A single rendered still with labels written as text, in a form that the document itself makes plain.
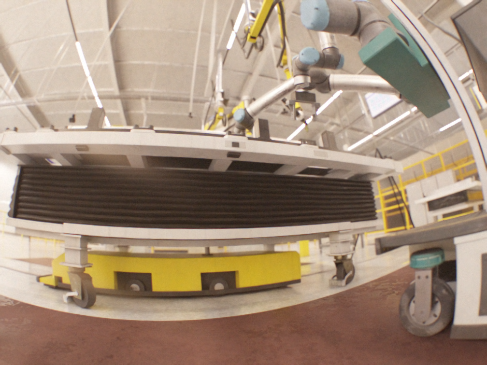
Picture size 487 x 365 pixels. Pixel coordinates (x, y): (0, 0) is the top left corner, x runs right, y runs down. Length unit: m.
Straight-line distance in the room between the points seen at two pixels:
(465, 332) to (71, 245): 1.45
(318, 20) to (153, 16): 10.75
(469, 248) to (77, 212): 1.57
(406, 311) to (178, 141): 1.07
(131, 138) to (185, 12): 10.24
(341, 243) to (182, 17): 10.85
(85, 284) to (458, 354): 1.37
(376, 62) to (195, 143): 0.80
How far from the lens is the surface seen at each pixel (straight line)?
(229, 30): 3.52
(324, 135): 1.46
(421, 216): 10.39
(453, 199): 5.42
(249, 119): 1.43
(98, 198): 1.30
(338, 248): 1.48
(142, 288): 1.45
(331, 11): 0.84
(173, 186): 1.24
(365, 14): 0.91
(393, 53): 0.80
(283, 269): 1.53
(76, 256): 1.20
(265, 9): 1.87
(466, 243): 0.55
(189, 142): 0.99
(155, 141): 1.00
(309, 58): 1.08
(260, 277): 1.47
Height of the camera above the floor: 0.35
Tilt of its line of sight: 16 degrees up
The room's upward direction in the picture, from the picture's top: 3 degrees counter-clockwise
